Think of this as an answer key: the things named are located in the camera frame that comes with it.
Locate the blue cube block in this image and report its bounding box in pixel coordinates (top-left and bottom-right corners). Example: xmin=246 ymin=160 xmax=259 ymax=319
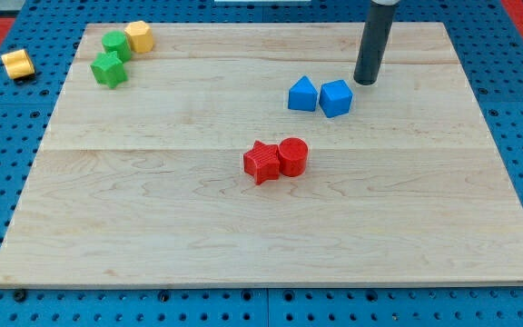
xmin=319 ymin=80 xmax=353 ymax=118

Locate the blue triangle block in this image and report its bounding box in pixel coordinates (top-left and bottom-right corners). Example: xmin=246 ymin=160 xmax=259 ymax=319
xmin=287 ymin=75 xmax=318 ymax=112

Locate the red star block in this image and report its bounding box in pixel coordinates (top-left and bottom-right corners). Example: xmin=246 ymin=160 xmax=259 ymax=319
xmin=243 ymin=140 xmax=280 ymax=185

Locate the wooden board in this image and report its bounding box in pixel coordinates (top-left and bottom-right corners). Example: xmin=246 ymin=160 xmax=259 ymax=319
xmin=0 ymin=23 xmax=523 ymax=290

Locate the red cylinder block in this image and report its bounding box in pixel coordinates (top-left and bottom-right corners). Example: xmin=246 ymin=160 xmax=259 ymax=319
xmin=278 ymin=137 xmax=309 ymax=177

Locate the yellow hexagon block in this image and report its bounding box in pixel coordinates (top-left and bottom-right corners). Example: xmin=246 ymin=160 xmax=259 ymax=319
xmin=124 ymin=21 xmax=154 ymax=54

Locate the green star block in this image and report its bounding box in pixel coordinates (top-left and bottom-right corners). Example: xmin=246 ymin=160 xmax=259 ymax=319
xmin=90 ymin=51 xmax=128 ymax=89

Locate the green cylinder block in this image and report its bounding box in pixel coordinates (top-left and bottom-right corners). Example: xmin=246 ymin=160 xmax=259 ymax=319
xmin=102 ymin=31 xmax=132 ymax=63

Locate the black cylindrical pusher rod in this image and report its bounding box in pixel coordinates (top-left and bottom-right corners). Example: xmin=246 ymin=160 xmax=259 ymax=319
xmin=353 ymin=0 xmax=399 ymax=85

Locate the yellow heart block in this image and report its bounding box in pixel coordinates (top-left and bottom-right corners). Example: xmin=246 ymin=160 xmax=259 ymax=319
xmin=1 ymin=49 xmax=35 ymax=80

